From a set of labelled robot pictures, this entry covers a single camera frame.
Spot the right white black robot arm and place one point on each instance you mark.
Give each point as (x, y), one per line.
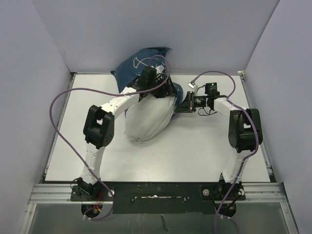
(244, 131)

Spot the white pillow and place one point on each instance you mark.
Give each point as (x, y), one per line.
(148, 117)

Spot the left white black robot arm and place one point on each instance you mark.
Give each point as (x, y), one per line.
(99, 126)

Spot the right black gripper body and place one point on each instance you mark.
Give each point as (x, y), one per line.
(200, 101)

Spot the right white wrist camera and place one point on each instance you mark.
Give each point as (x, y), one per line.
(193, 86)

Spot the dark blue embroidered pillowcase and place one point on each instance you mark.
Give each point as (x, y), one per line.
(139, 70)

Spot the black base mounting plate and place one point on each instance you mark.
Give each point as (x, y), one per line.
(162, 197)

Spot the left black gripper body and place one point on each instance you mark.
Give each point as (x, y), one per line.
(163, 91)

